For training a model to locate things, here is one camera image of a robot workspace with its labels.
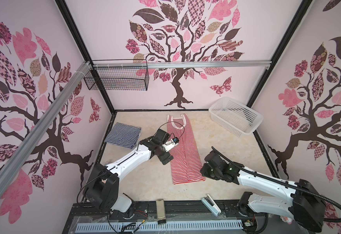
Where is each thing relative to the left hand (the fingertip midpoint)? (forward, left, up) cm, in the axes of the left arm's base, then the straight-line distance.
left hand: (164, 153), depth 86 cm
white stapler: (-27, -25, -6) cm, 37 cm away
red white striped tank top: (-6, -13, -7) cm, 16 cm away
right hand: (-9, -21, -3) cm, 23 cm away
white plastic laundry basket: (+36, -56, -8) cm, 67 cm away
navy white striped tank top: (+18, +31, -8) cm, 37 cm away
